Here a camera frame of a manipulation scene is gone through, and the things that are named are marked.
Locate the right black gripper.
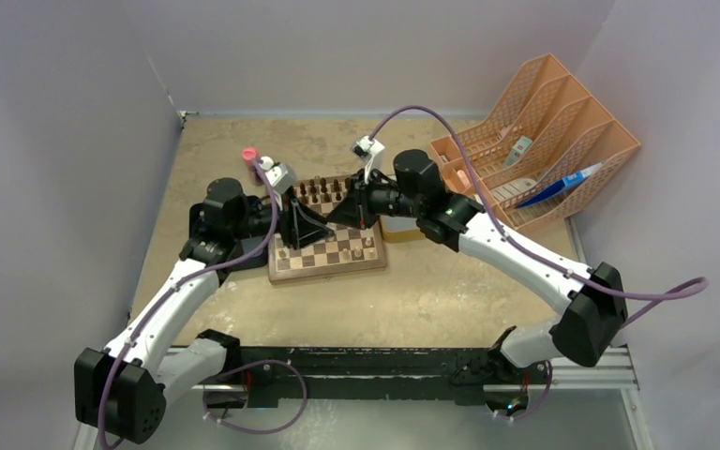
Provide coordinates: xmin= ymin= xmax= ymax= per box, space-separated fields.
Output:
xmin=330 ymin=168 xmax=424 ymax=232

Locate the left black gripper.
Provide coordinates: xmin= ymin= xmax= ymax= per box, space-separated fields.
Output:
xmin=231 ymin=187 xmax=332 ymax=248

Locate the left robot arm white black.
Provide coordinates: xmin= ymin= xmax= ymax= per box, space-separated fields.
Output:
xmin=74 ymin=178 xmax=331 ymax=449

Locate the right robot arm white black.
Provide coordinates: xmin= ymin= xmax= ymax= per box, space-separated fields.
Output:
xmin=326 ymin=149 xmax=627 ymax=382

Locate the dark chess piece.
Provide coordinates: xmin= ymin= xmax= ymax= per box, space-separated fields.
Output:
xmin=299 ymin=183 xmax=308 ymax=204
xmin=332 ymin=179 xmax=342 ymax=202

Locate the wooden chess board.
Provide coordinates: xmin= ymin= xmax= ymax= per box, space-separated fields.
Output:
xmin=267 ymin=175 xmax=388 ymax=284

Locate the gold metal tin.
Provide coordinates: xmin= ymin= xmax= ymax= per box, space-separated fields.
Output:
xmin=380 ymin=217 xmax=426 ymax=244

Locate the dark blue tin lid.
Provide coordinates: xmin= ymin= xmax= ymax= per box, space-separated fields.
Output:
xmin=180 ymin=203 xmax=268 ymax=275

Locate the pink capped bottle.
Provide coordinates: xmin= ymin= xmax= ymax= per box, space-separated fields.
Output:
xmin=241 ymin=147 xmax=263 ymax=186

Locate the pink eraser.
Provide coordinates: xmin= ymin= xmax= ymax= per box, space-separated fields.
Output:
xmin=457 ymin=170 xmax=471 ymax=189

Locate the white card pack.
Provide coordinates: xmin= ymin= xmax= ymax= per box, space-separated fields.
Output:
xmin=503 ymin=135 xmax=533 ymax=167

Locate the orange plastic file organizer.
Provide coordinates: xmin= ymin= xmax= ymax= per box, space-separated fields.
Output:
xmin=427 ymin=53 xmax=641 ymax=233

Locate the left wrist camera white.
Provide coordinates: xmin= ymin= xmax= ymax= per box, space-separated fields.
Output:
xmin=259 ymin=157 xmax=297 ymax=207

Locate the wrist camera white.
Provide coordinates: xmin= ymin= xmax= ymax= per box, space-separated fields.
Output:
xmin=352 ymin=136 xmax=385 ymax=184
xmin=259 ymin=157 xmax=297 ymax=207

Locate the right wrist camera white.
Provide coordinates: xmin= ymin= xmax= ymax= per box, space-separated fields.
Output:
xmin=352 ymin=136 xmax=385 ymax=184

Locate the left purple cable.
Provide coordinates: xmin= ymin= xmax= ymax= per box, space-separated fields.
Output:
xmin=96 ymin=158 xmax=280 ymax=450

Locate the purple cable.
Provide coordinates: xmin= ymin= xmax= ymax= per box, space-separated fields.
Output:
xmin=96 ymin=158 xmax=280 ymax=450
xmin=368 ymin=105 xmax=709 ymax=328

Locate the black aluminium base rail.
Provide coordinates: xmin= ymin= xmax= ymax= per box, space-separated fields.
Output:
xmin=90 ymin=345 xmax=640 ymax=412

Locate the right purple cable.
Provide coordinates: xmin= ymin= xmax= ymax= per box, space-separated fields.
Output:
xmin=368 ymin=105 xmax=709 ymax=328

